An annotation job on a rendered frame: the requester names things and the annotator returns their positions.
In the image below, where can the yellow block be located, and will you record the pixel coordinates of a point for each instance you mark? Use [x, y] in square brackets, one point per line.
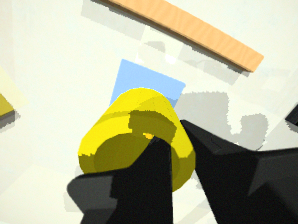
[5, 107]

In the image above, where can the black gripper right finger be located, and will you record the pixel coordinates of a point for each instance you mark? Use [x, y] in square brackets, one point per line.
[232, 176]

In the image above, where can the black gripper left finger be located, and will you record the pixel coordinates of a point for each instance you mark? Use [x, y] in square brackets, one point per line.
[146, 182]

